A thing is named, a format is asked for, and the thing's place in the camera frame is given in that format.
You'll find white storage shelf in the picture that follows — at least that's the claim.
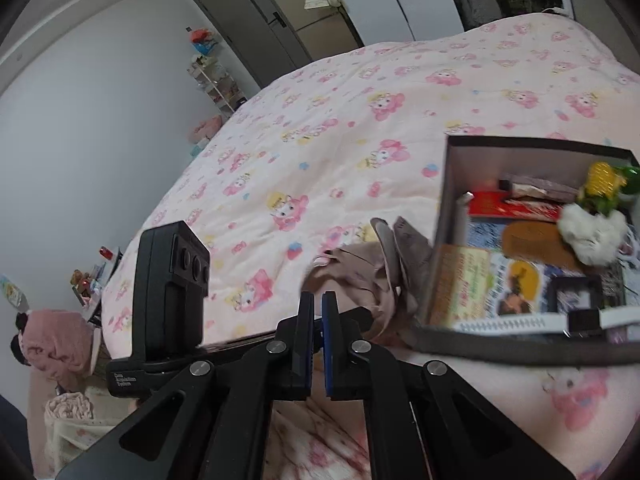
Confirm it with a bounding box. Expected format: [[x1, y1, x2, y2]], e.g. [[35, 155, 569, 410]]
[[187, 52, 249, 114]]

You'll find pink printed blanket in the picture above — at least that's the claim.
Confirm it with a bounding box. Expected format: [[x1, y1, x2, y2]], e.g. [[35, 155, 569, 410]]
[[100, 10, 640, 480]]

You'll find cluttered bedside table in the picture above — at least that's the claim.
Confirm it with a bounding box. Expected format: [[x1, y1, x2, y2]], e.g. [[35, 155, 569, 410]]
[[69, 245, 124, 322]]

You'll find brown oval pouch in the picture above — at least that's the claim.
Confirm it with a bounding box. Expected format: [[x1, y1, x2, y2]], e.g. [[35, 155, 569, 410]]
[[501, 219, 587, 267]]

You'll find picture card brown figure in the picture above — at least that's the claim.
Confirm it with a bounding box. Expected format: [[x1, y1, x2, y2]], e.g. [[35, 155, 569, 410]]
[[486, 251, 552, 319]]

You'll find white strap smartwatch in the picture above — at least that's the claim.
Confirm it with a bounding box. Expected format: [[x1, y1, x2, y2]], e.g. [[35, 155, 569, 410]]
[[454, 306, 640, 341]]

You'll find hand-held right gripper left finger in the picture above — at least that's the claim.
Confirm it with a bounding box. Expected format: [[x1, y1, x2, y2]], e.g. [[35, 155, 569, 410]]
[[55, 292, 316, 480]]

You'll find pink plush on chair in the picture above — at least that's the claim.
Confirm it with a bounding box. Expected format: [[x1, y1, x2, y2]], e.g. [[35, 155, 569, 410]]
[[10, 308, 102, 377]]

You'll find pink cushion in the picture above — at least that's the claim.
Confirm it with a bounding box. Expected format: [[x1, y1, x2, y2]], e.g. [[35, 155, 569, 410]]
[[187, 114, 224, 144]]

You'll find white fluffy plush toy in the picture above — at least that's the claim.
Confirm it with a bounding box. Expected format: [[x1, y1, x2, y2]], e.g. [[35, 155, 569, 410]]
[[556, 204, 632, 267]]

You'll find colourful wall sticker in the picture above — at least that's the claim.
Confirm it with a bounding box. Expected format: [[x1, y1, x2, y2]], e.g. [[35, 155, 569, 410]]
[[0, 274, 24, 309]]

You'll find beige cloth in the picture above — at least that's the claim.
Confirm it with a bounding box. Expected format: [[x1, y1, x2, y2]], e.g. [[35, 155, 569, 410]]
[[299, 215, 437, 347]]

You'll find dark grey cardboard box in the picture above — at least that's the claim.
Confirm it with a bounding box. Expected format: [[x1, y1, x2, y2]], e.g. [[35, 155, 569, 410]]
[[407, 133, 640, 369]]

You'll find red and blue toy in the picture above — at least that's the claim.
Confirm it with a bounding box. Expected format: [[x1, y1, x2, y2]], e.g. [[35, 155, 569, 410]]
[[188, 27, 222, 56]]

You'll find grey cabinet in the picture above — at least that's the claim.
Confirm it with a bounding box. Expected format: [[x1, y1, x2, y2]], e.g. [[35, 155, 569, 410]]
[[272, 0, 364, 62]]

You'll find small black picture frame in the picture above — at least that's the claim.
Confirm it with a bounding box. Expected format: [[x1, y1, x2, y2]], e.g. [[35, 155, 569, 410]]
[[544, 274, 604, 314]]

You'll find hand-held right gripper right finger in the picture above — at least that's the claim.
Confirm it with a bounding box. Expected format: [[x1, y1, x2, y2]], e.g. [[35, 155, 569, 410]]
[[321, 291, 576, 480]]

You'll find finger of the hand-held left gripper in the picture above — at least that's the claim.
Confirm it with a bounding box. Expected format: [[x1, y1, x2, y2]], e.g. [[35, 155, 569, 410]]
[[201, 330, 281, 361]]

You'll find blue white patterned paper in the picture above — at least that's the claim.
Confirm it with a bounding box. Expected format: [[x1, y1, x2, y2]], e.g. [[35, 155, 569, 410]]
[[466, 219, 507, 252]]

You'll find red snack packet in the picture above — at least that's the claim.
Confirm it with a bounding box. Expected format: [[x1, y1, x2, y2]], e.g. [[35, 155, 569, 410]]
[[466, 189, 564, 224]]

